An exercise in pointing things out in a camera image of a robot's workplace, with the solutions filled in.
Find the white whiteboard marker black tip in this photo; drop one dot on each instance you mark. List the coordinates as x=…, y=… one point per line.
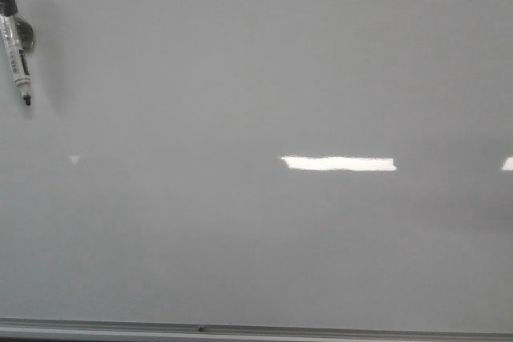
x=18, y=38

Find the white whiteboard with aluminium frame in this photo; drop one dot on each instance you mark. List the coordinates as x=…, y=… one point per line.
x=259, y=170

